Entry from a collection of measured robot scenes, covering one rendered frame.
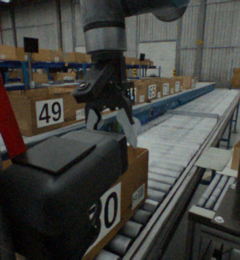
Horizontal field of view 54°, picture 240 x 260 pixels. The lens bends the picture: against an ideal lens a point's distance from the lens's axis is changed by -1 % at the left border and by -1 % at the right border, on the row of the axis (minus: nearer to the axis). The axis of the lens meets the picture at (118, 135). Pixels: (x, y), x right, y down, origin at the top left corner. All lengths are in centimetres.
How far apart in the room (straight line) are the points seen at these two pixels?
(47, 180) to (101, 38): 37
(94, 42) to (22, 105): 60
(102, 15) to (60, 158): 37
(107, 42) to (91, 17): 6
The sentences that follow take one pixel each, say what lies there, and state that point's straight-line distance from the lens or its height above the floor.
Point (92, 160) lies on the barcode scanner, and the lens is 19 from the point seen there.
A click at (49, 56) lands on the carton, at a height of 153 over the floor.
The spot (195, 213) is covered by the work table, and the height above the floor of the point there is 75.
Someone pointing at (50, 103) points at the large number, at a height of 101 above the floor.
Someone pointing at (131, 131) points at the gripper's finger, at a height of 103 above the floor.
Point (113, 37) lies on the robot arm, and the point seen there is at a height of 121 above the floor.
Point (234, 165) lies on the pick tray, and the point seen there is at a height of 77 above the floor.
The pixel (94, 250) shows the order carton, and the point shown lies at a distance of 58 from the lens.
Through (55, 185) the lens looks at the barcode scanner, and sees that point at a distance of 17.
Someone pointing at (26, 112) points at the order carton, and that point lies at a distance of 102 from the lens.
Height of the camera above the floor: 115
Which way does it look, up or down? 16 degrees down
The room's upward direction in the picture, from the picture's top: straight up
